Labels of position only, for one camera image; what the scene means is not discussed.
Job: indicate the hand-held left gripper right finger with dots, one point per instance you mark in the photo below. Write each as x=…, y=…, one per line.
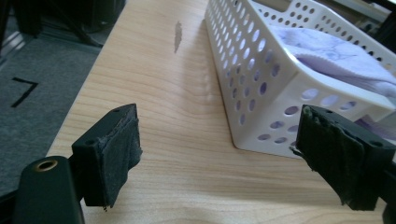
x=339, y=161

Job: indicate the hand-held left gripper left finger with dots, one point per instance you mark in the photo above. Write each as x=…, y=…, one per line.
x=102, y=161

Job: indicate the light purple cloth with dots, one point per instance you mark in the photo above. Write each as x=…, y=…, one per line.
x=336, y=59

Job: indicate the white perforated plastic basket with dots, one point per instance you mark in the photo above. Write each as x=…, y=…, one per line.
x=249, y=77

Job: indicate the dark stand base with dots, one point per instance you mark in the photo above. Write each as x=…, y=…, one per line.
x=62, y=18

